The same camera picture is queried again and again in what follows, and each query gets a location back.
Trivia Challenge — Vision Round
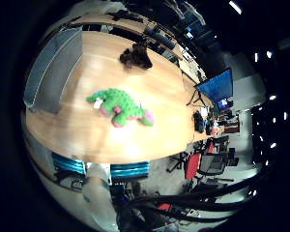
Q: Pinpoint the dark brown plush toy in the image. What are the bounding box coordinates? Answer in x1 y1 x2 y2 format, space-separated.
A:
119 42 154 70

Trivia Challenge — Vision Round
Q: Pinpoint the long black case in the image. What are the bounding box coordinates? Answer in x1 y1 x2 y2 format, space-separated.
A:
143 26 177 50

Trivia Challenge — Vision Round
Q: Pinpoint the black office chair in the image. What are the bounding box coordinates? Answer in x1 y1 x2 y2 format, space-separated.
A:
199 152 228 178

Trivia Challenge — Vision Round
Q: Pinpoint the green plush dinosaur toy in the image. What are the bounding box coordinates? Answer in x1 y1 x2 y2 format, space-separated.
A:
86 88 156 129

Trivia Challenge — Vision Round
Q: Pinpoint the blue monitor screen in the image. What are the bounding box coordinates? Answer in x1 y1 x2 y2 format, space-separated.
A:
195 68 234 103

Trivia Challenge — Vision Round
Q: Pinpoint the black cable bundle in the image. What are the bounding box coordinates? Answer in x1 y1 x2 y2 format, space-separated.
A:
121 173 273 224

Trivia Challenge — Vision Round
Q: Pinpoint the red office chair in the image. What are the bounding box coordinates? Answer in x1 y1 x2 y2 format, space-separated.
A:
183 152 203 180

